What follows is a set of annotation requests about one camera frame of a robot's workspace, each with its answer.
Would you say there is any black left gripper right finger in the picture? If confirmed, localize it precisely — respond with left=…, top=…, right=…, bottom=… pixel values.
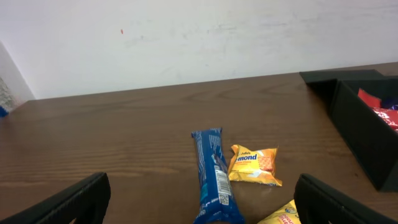
left=294, top=174, right=397, bottom=224

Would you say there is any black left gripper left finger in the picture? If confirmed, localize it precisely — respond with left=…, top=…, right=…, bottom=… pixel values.
left=1, top=172, right=111, bottom=224

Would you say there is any long blue snack bar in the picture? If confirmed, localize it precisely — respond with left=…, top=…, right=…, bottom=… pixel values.
left=192, top=128, right=244, bottom=223

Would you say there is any red Hacks candy bag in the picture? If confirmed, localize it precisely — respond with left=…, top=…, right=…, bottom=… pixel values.
left=358, top=89, right=397, bottom=132

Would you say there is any dark blue Cadbury chocolate bar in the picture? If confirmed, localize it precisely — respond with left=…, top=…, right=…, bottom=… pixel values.
left=381, top=96, right=398, bottom=110

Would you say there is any yellow orange snack packet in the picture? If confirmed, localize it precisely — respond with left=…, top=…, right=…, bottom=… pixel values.
left=257, top=200, right=301, bottom=224

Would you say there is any small yellow candy packet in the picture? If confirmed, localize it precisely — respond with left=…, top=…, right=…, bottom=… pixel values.
left=228, top=144, right=282, bottom=187

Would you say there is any dark green open box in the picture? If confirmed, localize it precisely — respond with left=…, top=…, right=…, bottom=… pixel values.
left=300, top=70, right=397, bottom=192

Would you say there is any blue white object at wall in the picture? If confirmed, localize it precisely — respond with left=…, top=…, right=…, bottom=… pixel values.
left=0, top=78, right=16, bottom=118

